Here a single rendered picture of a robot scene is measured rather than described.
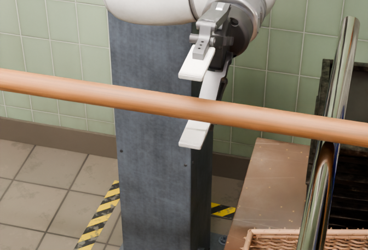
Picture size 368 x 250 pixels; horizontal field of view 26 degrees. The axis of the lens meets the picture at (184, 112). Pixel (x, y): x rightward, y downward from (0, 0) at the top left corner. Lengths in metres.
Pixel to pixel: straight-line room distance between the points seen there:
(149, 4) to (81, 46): 1.29
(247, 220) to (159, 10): 0.62
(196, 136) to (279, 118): 0.12
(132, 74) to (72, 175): 0.92
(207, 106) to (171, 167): 1.02
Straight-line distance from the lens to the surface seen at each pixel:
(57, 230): 2.56
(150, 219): 2.17
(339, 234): 1.47
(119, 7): 1.31
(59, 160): 2.81
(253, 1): 1.18
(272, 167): 1.87
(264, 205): 1.78
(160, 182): 2.06
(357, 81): 1.62
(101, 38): 2.52
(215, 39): 1.03
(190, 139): 1.04
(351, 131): 0.99
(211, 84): 1.11
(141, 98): 1.02
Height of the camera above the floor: 1.81
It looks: 37 degrees down
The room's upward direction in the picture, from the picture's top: straight up
